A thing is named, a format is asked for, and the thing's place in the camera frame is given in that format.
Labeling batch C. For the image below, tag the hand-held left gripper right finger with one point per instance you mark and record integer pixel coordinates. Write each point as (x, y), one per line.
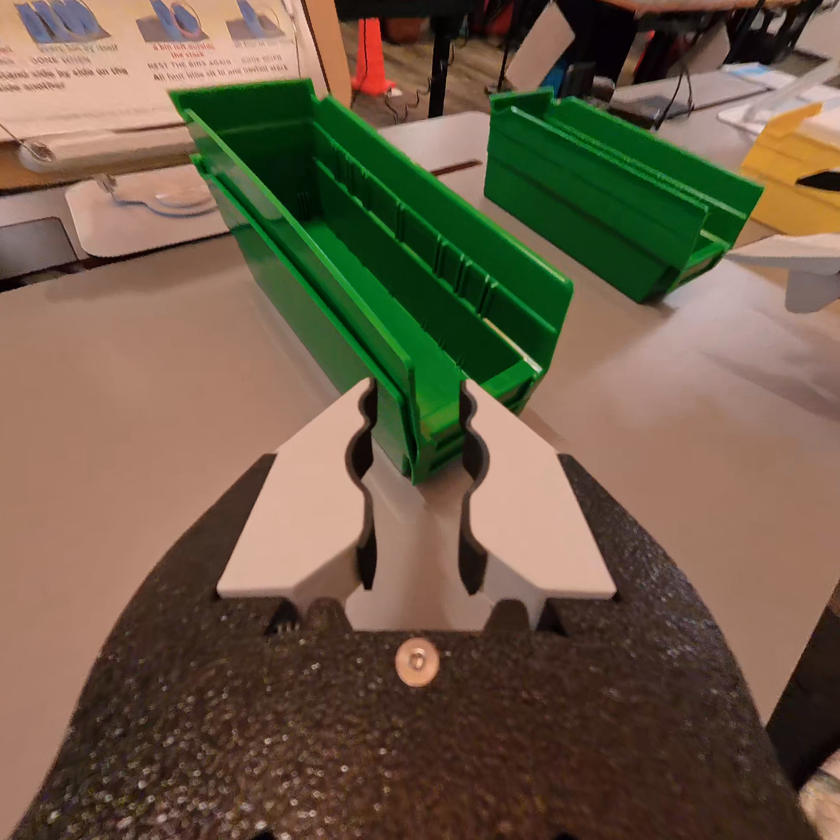
(538, 525)

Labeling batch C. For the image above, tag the printed instruction sheet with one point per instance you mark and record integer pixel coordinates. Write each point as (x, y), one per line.
(131, 66)

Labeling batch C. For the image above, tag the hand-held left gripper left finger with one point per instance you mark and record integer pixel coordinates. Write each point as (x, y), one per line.
(295, 525)

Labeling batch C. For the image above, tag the orange traffic cone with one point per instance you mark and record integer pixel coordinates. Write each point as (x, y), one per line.
(373, 66)

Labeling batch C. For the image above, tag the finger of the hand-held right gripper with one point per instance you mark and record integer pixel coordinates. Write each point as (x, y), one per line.
(807, 263)

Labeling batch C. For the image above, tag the instruction sheet on stand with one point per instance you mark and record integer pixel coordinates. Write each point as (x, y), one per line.
(328, 53)

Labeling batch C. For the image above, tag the yellow plastic bin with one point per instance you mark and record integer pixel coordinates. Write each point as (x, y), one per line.
(788, 197)

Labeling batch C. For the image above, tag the wooden-top table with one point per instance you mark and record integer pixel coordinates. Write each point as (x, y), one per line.
(440, 66)

